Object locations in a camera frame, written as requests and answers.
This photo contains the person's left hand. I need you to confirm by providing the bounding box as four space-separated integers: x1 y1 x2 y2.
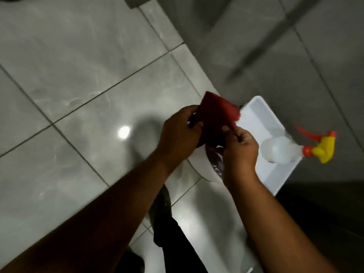
157 105 204 165

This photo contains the person's right hand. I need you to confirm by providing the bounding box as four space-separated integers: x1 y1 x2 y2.
221 126 259 188

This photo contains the red cloth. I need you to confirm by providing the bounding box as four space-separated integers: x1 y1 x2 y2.
188 91 242 148

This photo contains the person's right forearm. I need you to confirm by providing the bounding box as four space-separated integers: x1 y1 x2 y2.
227 173 339 273

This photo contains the person's left forearm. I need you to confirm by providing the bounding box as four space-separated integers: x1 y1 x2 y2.
0 148 182 273

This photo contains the white round container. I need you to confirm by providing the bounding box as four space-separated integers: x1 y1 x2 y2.
187 144 226 184

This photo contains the white plastic tray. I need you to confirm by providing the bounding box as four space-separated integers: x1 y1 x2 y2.
235 96 303 196

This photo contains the clear spray bottle yellow nozzle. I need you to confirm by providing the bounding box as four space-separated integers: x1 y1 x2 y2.
260 126 337 165

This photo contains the person's dark shoe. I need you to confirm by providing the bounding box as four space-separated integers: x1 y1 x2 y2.
148 185 173 232

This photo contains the person's dark trouser leg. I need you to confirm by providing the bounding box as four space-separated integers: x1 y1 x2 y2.
153 216 209 273

